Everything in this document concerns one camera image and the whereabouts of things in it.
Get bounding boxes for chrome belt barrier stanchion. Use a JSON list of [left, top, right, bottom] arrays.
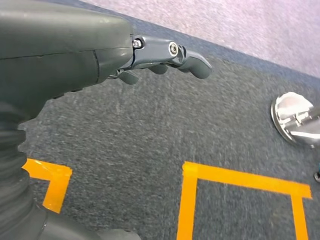
[[270, 91, 320, 149]]

